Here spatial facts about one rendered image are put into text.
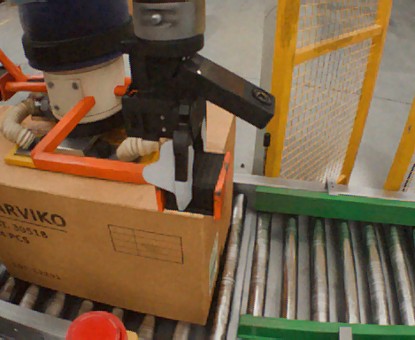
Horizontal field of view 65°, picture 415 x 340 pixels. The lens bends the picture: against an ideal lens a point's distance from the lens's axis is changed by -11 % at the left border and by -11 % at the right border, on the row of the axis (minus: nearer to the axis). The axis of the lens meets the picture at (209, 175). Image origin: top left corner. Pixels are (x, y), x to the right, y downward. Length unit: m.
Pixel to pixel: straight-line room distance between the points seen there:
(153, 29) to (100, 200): 0.40
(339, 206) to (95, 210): 0.77
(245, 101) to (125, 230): 0.42
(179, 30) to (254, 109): 0.11
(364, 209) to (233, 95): 0.90
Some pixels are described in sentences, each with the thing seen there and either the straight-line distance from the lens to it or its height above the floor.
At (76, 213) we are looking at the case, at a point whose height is 0.90.
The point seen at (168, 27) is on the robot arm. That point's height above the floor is 1.30.
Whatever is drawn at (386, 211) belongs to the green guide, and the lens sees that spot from 1.24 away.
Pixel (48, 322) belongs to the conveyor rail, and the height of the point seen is 0.59.
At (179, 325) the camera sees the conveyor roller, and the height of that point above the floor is 0.55.
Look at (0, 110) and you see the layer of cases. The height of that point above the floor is 0.54.
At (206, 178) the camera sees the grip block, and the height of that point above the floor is 1.11.
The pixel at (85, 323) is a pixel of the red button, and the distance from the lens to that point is 0.43.
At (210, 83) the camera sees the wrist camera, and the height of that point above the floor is 1.24.
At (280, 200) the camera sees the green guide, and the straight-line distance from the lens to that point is 1.17.
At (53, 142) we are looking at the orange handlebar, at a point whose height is 1.09.
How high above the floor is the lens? 1.40
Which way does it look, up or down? 39 degrees down
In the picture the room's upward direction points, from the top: straight up
